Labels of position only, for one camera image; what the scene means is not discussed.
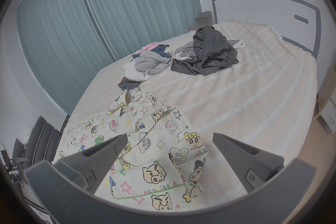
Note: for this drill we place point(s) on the white wooden bedside table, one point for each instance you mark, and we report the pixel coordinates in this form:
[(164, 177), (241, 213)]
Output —
[(328, 112)]

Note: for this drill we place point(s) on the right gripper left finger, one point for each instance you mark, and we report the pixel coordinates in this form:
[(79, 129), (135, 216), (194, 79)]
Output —
[(89, 167)]

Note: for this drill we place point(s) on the black chest of drawers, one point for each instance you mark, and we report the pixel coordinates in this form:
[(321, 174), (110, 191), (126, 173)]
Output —
[(42, 136)]

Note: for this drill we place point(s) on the bed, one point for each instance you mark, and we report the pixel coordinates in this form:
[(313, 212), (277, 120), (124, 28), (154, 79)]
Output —
[(249, 91)]

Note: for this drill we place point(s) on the pile of clothes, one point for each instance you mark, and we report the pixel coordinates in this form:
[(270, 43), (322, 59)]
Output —
[(149, 62)]

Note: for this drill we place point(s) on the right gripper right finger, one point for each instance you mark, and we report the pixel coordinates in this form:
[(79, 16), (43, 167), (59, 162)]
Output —
[(249, 162)]

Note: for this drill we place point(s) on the black garment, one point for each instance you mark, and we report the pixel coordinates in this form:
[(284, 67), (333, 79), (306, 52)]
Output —
[(210, 52)]

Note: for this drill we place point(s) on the grey garment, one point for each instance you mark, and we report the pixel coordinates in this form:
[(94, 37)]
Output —
[(183, 50)]

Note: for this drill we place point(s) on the grey bedside table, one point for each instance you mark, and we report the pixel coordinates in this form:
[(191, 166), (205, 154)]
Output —
[(203, 20)]

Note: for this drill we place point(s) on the white printed pyjama top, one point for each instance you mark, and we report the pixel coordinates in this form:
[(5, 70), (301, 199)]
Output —
[(147, 144)]

